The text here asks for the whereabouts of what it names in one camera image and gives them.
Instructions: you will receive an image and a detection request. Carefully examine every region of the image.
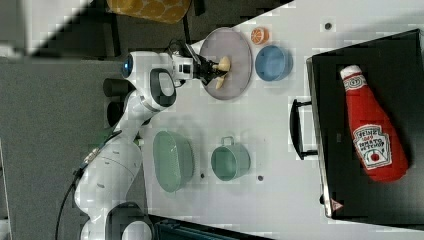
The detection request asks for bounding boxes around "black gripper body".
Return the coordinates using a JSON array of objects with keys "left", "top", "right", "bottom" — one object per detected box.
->
[{"left": 193, "top": 55, "right": 216, "bottom": 85}]

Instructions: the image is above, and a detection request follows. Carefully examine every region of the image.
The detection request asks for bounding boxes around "peeled toy banana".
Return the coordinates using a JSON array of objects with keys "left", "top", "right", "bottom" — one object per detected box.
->
[{"left": 212, "top": 56, "right": 231, "bottom": 89}]

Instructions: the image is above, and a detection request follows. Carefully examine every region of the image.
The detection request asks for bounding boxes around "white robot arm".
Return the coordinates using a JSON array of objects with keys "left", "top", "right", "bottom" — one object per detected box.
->
[{"left": 71, "top": 51, "right": 231, "bottom": 240}]

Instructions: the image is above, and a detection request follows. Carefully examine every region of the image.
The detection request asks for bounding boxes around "grey oval plate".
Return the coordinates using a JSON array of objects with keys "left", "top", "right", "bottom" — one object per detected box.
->
[{"left": 200, "top": 28, "right": 252, "bottom": 100}]

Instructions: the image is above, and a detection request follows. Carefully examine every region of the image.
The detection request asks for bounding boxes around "yellow patterned cushion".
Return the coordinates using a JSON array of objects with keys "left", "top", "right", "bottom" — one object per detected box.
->
[{"left": 106, "top": 0, "right": 192, "bottom": 24}]

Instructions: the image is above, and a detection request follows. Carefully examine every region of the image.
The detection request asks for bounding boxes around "orange slice toy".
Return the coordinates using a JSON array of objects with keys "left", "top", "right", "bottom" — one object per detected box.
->
[{"left": 250, "top": 27, "right": 269, "bottom": 45}]

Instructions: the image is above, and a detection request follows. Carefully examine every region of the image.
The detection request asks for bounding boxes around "blue bowl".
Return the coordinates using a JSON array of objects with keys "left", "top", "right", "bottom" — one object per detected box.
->
[{"left": 255, "top": 45, "right": 293, "bottom": 82}]

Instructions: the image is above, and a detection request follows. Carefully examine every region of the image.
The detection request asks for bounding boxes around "green mug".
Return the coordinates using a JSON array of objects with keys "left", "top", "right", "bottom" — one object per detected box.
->
[{"left": 211, "top": 136, "right": 251, "bottom": 181}]

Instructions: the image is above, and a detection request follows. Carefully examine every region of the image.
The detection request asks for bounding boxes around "green perforated basket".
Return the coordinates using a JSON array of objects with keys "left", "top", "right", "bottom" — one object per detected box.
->
[{"left": 153, "top": 131, "right": 194, "bottom": 193}]

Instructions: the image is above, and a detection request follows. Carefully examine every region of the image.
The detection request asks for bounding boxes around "dark teal crate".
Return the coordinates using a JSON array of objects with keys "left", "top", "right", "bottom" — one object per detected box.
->
[{"left": 154, "top": 220, "right": 241, "bottom": 240}]

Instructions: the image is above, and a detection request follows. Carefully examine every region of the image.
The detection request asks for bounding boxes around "red ketchup bottle plush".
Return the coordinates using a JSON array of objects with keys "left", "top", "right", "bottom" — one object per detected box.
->
[{"left": 340, "top": 65, "right": 408, "bottom": 183}]

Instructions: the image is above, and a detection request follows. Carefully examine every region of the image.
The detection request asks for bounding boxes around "black cylinder post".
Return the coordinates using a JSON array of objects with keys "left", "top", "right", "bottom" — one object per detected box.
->
[
  {"left": 103, "top": 78, "right": 130, "bottom": 97},
  {"left": 106, "top": 102, "right": 126, "bottom": 127}
]

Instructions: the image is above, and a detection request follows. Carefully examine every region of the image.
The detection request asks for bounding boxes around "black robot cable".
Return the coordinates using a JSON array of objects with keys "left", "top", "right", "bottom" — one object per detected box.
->
[{"left": 54, "top": 133, "right": 118, "bottom": 240}]

